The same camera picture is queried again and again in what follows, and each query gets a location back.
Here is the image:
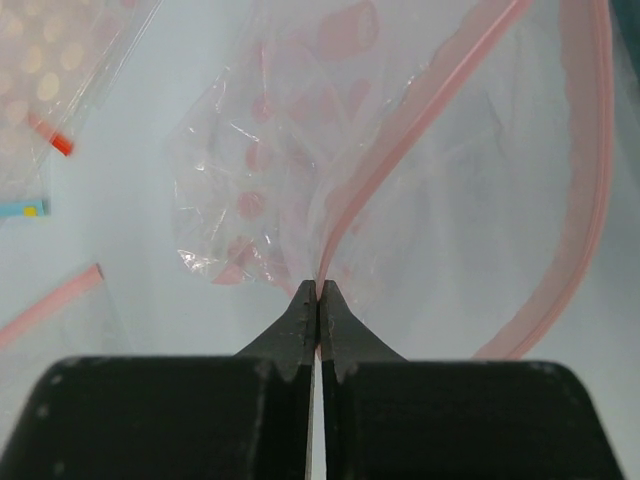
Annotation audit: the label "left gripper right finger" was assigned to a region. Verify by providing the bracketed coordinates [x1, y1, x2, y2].
[319, 281, 623, 479]

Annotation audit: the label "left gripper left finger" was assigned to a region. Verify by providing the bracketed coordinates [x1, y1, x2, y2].
[1, 281, 317, 479]

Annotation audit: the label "clear zip bag red dots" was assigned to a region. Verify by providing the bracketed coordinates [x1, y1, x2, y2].
[168, 1, 614, 359]

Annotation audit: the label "teal transparent plastic tray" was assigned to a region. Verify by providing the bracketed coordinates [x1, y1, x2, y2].
[610, 0, 640, 56]

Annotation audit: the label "clear zip bag pink zipper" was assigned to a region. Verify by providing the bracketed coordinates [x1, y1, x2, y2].
[1, 264, 131, 363]

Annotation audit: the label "zip bag blue zipper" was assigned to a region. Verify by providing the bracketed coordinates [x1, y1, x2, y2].
[0, 199, 49, 218]

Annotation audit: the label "zip bag pastel dots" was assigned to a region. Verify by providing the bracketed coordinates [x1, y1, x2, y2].
[1, 1, 160, 196]

